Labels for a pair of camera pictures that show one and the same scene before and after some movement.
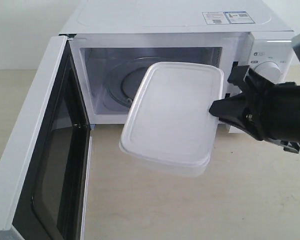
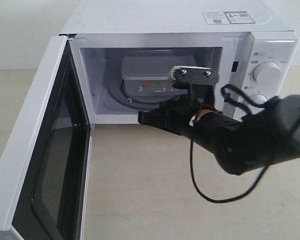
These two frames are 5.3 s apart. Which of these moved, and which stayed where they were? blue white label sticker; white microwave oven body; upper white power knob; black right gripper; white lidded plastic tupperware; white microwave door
Moved: black right gripper; white lidded plastic tupperware
Stayed: white microwave door; upper white power knob; blue white label sticker; white microwave oven body
